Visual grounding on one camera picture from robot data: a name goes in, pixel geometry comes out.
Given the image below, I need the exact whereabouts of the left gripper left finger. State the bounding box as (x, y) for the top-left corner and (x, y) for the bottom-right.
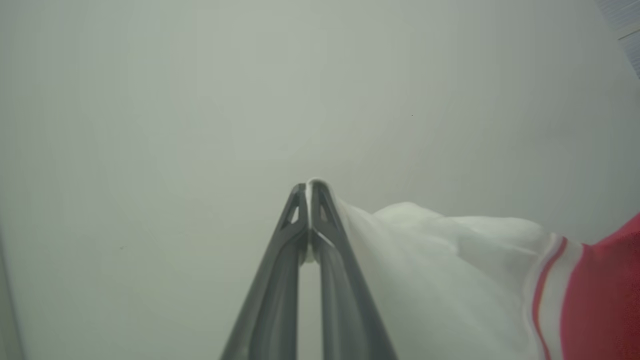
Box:
(220, 183), (309, 360)

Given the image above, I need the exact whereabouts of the grey ribbed panel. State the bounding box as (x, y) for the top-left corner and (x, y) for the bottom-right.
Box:
(595, 0), (640, 81)

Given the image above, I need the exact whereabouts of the red and white jersey garment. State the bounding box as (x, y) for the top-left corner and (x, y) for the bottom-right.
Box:
(305, 178), (640, 360)

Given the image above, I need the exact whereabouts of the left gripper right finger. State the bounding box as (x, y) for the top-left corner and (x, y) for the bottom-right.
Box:
(310, 180), (399, 360)

